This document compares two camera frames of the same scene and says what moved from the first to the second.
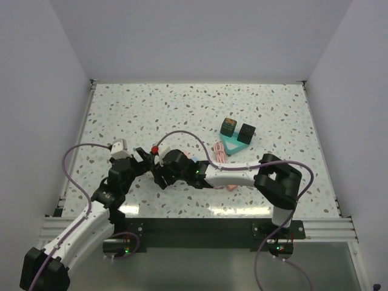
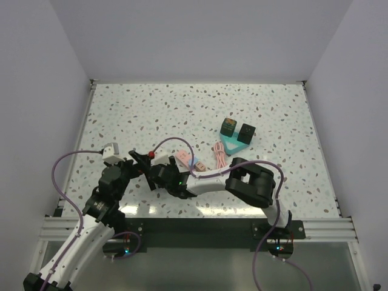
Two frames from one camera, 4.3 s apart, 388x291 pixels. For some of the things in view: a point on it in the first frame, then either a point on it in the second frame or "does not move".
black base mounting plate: (208, 235) does not move
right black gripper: (159, 172) → (172, 165)
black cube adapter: (246, 133) does not move
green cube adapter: (228, 127) does not move
